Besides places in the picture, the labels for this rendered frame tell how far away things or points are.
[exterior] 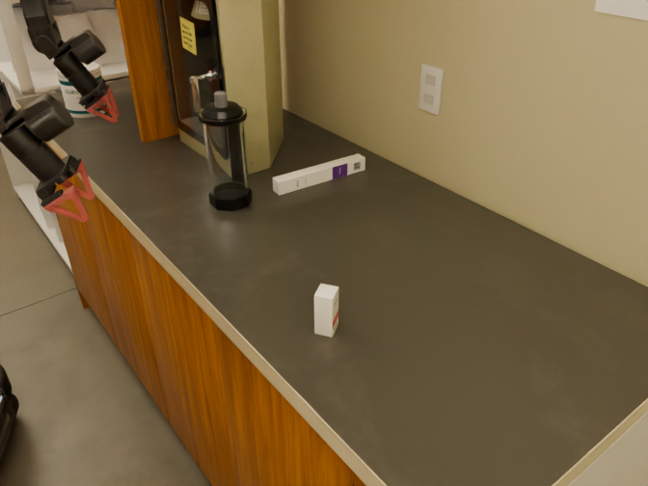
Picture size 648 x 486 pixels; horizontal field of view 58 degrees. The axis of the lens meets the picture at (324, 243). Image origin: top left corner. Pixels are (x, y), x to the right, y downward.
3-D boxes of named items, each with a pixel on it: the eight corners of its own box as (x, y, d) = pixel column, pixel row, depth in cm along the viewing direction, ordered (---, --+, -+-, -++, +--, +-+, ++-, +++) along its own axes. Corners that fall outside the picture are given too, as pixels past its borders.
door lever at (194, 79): (216, 110, 145) (211, 107, 147) (212, 71, 140) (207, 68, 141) (197, 115, 142) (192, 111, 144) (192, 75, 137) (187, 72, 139)
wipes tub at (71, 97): (100, 101, 202) (91, 58, 194) (114, 112, 194) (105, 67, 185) (62, 110, 196) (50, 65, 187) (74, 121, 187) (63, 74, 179)
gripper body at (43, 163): (77, 160, 119) (50, 131, 115) (68, 181, 110) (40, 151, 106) (51, 176, 119) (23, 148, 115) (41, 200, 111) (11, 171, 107)
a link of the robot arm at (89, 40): (40, 33, 150) (32, 40, 143) (74, 7, 148) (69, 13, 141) (73, 71, 156) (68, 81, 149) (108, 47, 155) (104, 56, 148)
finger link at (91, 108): (127, 109, 162) (103, 81, 157) (124, 118, 156) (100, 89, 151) (108, 122, 163) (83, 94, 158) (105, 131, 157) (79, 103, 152)
